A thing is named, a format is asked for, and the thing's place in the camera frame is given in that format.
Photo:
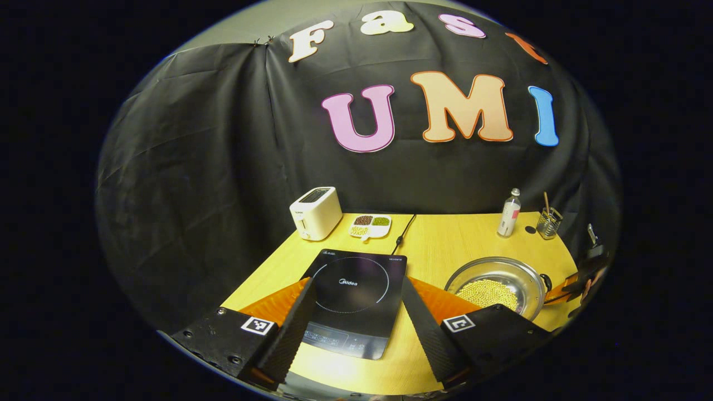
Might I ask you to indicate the heap of yellow beans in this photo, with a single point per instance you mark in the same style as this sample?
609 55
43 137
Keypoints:
487 292

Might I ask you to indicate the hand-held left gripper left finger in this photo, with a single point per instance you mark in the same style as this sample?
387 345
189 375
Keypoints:
289 334

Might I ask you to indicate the black backdrop cloth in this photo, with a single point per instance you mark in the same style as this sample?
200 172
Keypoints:
223 167

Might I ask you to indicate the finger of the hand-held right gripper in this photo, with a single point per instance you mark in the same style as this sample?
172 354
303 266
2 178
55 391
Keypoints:
565 289

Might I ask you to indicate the black induction cooktop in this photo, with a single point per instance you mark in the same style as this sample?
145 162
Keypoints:
356 301

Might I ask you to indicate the clear plastic bottle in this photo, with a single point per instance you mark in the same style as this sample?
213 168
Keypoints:
509 214

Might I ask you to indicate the wooden stick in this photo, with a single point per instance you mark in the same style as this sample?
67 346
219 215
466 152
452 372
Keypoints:
547 203

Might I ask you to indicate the white divided dish of beans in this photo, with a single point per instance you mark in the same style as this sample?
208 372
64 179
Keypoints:
370 225

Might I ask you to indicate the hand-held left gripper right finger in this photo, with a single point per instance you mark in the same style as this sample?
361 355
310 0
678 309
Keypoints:
429 334

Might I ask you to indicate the white toaster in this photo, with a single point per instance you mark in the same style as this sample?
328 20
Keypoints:
317 214

